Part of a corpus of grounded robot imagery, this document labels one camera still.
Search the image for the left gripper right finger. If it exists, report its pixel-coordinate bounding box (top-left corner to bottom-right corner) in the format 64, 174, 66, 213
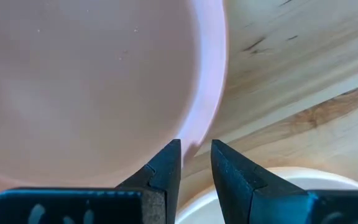
211, 139, 308, 224

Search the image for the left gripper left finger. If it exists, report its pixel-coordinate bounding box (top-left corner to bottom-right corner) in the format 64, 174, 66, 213
116, 139, 182, 224

